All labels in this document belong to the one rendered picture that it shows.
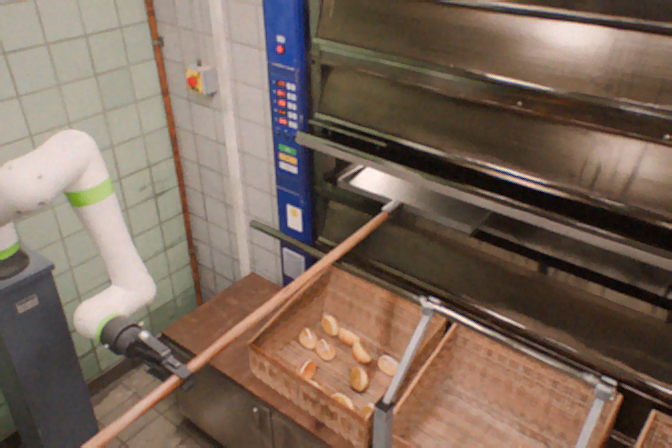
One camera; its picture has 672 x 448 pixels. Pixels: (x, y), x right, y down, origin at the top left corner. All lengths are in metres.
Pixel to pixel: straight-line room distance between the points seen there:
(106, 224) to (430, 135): 0.99
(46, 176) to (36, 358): 0.81
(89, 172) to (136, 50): 1.20
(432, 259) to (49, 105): 1.54
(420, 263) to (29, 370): 1.31
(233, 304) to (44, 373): 0.83
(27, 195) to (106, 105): 1.26
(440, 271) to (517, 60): 0.79
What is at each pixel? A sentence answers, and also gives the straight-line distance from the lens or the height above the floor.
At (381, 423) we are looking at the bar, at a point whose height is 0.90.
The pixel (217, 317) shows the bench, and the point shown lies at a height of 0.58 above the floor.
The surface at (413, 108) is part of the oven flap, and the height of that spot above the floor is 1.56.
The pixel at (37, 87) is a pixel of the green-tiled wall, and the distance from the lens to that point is 2.63.
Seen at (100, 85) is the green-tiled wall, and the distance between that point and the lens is 2.76.
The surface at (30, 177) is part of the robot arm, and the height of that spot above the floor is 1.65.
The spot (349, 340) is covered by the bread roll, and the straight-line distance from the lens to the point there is 2.47.
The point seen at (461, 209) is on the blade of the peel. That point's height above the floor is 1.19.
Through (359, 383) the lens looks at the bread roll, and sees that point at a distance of 2.30.
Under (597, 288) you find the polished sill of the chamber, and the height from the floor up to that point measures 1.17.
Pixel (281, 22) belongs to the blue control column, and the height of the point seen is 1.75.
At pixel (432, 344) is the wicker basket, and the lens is 2.26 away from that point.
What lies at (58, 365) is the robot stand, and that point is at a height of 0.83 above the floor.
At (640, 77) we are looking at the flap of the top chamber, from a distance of 1.72.
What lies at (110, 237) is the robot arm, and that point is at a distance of 1.77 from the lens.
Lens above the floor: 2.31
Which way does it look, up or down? 32 degrees down
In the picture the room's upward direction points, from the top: 1 degrees counter-clockwise
